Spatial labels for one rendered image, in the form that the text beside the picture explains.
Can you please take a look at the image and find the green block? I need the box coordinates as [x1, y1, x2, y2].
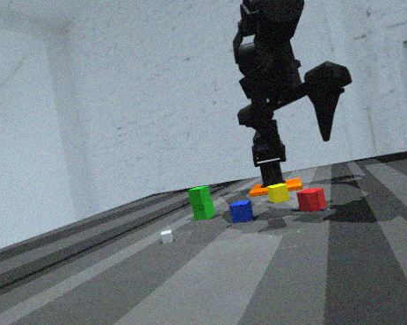
[188, 186, 211, 206]
[192, 200, 215, 220]

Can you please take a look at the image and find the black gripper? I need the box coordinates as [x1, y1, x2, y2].
[237, 50, 352, 156]

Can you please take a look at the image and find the blue block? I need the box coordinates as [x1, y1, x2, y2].
[229, 200, 254, 223]

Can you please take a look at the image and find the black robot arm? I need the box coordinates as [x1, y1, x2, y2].
[233, 0, 304, 188]

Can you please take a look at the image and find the yellow block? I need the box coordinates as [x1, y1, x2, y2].
[267, 184, 290, 204]

